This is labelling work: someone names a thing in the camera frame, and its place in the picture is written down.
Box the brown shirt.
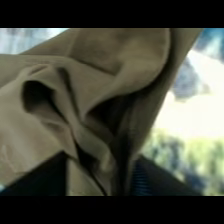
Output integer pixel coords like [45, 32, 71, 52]
[0, 28, 206, 197]

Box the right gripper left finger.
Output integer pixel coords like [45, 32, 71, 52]
[0, 151, 68, 197]

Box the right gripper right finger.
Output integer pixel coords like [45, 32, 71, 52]
[131, 154, 203, 197]

